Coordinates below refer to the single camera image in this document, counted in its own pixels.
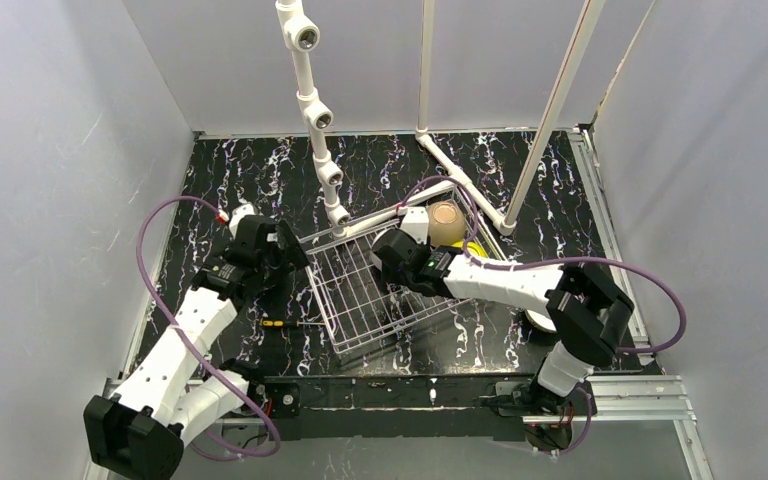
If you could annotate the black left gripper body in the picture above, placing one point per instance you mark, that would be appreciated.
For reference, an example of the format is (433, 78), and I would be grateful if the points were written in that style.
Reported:
(287, 241)

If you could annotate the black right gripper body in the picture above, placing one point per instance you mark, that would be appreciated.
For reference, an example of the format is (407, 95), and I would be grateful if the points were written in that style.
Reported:
(385, 257)

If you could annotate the beige bowl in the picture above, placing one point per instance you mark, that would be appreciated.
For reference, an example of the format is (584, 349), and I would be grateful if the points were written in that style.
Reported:
(447, 223)

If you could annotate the yellow-green bowl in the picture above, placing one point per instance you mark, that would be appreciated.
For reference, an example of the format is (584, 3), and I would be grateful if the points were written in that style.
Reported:
(474, 248)

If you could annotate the pale grey bowl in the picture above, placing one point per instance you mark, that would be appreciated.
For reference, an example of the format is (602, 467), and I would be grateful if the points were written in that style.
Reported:
(382, 248)

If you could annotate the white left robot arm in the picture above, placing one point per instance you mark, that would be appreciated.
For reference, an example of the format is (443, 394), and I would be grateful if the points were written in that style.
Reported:
(143, 428)

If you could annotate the white bowl with tan outside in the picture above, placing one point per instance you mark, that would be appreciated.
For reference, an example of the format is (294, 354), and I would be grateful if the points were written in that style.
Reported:
(540, 321)

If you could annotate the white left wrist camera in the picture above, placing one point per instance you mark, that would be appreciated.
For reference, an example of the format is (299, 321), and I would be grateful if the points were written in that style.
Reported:
(238, 214)

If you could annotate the white wire dish rack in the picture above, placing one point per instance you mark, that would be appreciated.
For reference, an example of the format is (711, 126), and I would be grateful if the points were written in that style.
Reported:
(356, 306)

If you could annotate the yellow handled screwdriver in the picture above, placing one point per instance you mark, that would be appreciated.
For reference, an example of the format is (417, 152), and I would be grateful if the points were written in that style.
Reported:
(280, 323)

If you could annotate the white PVC pipe frame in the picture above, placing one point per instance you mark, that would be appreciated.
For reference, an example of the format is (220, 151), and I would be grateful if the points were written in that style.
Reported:
(365, 67)

